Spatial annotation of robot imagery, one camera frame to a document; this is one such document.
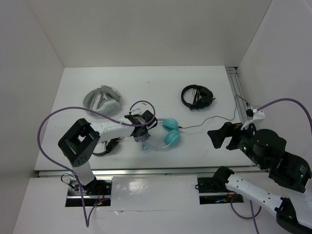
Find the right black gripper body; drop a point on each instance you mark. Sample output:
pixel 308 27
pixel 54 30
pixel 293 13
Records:
pixel 241 138

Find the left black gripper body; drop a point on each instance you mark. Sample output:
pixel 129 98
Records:
pixel 144 135

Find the teal cat-ear headphones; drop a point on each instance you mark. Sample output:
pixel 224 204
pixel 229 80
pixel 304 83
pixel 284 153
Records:
pixel 171 139

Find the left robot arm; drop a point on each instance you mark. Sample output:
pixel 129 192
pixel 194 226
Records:
pixel 79 142

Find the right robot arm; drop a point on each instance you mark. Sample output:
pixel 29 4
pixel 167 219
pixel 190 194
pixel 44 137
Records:
pixel 291 172

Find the black headphones front left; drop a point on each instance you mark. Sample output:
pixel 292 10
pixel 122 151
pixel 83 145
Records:
pixel 107 146

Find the black headphones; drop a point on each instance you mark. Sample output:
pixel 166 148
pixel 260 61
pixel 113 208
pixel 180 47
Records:
pixel 107 146
pixel 202 97

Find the black headphones back right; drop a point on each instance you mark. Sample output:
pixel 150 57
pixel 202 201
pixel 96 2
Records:
pixel 202 97

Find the white grey gaming headset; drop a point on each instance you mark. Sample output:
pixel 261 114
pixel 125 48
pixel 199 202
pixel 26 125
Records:
pixel 104 100

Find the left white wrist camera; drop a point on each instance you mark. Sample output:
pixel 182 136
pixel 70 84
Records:
pixel 134 113

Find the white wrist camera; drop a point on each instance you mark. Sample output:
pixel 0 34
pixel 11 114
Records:
pixel 254 115
pixel 134 113

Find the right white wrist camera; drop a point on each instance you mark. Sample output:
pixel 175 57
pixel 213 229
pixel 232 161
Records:
pixel 254 115

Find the aluminium front rail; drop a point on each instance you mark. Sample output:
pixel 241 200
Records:
pixel 157 171

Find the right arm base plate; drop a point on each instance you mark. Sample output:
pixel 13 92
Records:
pixel 211 192

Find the aluminium side rail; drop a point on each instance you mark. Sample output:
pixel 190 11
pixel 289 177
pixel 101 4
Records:
pixel 237 91

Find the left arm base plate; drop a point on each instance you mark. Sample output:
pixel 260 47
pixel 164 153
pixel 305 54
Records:
pixel 100 195

